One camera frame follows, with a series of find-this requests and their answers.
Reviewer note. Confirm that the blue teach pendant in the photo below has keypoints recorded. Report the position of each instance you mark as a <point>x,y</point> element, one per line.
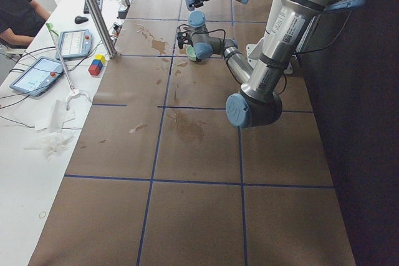
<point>38,77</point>
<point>75,44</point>

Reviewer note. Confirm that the near blue teach pendant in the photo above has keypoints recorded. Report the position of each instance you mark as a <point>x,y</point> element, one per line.
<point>38,77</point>

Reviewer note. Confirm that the white paper sheet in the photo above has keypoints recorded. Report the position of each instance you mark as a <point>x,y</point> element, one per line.
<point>55,119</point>

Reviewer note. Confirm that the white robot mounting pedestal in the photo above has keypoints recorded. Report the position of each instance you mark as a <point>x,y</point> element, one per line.
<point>277,45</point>

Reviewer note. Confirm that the black computer mouse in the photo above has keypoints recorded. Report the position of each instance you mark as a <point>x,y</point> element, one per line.
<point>80,19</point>

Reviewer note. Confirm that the reacher grabber stick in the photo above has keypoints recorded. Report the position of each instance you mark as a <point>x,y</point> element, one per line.
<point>74,92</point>

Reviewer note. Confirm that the aluminium frame post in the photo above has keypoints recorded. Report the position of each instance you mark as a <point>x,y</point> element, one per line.
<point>101,28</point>

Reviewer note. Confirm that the light green bowl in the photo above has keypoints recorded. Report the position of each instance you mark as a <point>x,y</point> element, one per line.
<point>190,51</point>

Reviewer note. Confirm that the crumpled white tissue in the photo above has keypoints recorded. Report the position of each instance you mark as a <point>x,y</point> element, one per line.
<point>50,144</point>

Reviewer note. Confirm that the yellow wooden block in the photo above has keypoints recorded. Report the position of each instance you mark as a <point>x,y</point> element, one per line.
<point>101,58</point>

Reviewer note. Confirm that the far blue teach pendant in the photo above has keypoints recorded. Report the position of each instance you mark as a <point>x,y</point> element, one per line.
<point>75,44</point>

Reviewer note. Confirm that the red wooden block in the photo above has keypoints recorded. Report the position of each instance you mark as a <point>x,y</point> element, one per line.
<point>95,67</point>

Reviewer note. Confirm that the seated person in black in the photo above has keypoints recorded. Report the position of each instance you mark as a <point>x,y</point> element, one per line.
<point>21,20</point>

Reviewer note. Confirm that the brown paper table cover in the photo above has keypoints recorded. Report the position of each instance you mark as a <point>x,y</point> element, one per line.
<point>159,176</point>

